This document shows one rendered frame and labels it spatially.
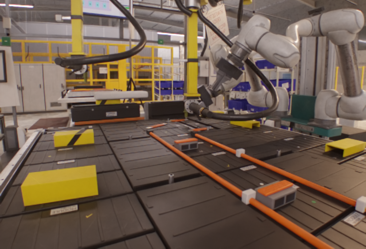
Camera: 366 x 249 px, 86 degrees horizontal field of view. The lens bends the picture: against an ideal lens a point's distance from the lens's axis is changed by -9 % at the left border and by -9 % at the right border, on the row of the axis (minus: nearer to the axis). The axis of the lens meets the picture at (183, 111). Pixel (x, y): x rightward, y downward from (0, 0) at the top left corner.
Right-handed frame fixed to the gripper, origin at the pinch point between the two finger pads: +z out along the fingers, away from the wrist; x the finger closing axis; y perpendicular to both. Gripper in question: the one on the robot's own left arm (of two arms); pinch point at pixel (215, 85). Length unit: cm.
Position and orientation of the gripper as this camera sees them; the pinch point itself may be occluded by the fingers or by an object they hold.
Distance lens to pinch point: 107.2
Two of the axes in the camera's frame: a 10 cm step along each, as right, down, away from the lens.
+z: -5.3, 7.7, 3.6
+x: -8.5, -4.7, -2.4
